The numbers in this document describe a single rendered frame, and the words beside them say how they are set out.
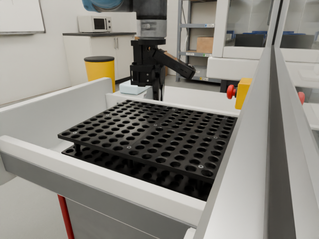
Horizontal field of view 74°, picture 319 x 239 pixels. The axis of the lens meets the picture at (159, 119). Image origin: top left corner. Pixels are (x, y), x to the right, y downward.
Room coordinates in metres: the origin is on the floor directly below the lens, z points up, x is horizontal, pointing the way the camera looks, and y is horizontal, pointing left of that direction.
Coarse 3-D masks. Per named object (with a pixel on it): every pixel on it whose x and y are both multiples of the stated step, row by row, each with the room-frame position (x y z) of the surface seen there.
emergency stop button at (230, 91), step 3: (228, 87) 0.56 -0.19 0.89; (231, 87) 0.56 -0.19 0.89; (228, 90) 0.55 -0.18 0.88; (231, 90) 0.55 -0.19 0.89; (234, 90) 0.56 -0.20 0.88; (228, 93) 0.55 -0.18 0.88; (231, 93) 0.55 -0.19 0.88; (234, 93) 0.55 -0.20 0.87; (228, 96) 0.55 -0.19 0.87; (231, 96) 0.55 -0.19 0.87
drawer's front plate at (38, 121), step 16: (96, 80) 0.48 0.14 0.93; (48, 96) 0.36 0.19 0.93; (64, 96) 0.38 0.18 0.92; (80, 96) 0.42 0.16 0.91; (96, 96) 0.46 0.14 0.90; (0, 112) 0.28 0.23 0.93; (16, 112) 0.30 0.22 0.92; (32, 112) 0.32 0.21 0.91; (48, 112) 0.35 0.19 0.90; (64, 112) 0.38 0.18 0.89; (80, 112) 0.41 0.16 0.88; (96, 112) 0.45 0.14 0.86; (0, 128) 0.28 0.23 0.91; (16, 128) 0.30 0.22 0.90; (32, 128) 0.32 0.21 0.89; (48, 128) 0.34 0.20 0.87; (64, 128) 0.37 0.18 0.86; (48, 144) 0.34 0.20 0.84; (0, 160) 0.26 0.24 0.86; (0, 176) 0.26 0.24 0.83; (16, 176) 0.28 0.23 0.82
